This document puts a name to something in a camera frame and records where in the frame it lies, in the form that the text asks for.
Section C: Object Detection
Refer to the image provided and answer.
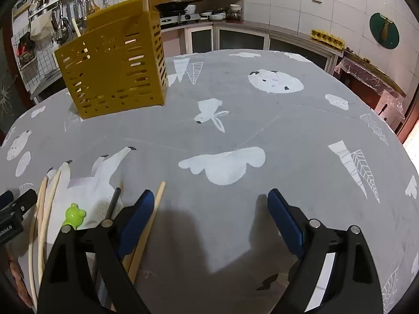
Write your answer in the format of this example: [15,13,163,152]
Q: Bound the brown handled hanging tool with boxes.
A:
[381,16,393,44]

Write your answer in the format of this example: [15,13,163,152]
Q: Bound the black wok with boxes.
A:
[155,2,197,14]

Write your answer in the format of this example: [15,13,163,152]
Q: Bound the steel gas stove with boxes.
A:
[160,10,201,28]

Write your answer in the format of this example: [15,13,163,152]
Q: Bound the yellow slotted utensil holder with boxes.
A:
[53,0,169,120]

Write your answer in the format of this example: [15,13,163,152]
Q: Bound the pale wooden chopstick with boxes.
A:
[72,19,90,60]
[28,177,48,308]
[37,170,62,287]

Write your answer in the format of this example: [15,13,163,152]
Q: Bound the green round wall board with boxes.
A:
[369,12,400,50]

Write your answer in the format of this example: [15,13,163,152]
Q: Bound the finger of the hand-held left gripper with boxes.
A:
[0,191,14,212]
[8,189,38,216]

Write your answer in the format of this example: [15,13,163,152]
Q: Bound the group of hanging ladles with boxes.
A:
[57,0,99,23]

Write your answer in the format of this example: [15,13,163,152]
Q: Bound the brown framed glass door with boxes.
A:
[0,28,35,144]

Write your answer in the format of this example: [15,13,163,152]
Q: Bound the plastic covered wooden table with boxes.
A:
[334,51,406,131]

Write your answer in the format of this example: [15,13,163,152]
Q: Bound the green frog handle utensil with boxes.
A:
[64,203,87,229]

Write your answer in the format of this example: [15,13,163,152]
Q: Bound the steel wall rack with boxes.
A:
[28,0,92,18]

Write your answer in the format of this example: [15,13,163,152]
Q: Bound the glass front counter cabinets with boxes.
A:
[162,23,341,72]

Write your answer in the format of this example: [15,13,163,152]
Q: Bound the stack of white bowls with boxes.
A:
[200,10,228,21]

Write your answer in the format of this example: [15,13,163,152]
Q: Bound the yellow egg carton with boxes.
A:
[310,29,346,49]

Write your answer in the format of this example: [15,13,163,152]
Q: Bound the red and black bag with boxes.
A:
[16,34,38,69]

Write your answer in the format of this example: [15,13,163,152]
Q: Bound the grey printed tablecloth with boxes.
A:
[0,49,419,314]

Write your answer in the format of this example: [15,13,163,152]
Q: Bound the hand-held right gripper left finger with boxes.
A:
[37,189,155,314]

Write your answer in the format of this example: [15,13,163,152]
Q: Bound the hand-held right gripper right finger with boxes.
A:
[267,188,383,314]

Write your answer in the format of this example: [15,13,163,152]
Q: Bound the white hanging cloth bag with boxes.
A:
[29,10,54,41]

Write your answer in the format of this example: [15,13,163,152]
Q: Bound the black handled utensil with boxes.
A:
[104,188,122,220]

